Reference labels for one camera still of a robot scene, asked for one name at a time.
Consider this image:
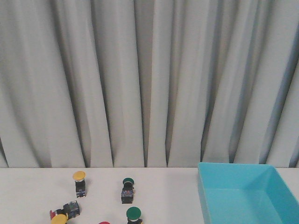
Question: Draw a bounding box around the yellow push button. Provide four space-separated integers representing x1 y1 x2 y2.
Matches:
72 171 86 198
51 214 68 224

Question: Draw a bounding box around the light blue plastic box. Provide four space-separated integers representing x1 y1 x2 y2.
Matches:
198 162 299 224

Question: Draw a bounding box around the grey pleated curtain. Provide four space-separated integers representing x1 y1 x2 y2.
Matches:
0 0 299 168

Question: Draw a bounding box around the green push button far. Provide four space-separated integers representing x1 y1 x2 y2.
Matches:
121 177 135 204

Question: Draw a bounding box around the green push button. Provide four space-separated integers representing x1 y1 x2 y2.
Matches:
121 177 135 204
126 207 142 224

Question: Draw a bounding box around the green push button near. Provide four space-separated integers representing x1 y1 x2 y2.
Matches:
126 207 142 224

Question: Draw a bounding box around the red push button lying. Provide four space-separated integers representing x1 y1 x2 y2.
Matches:
50 201 80 220

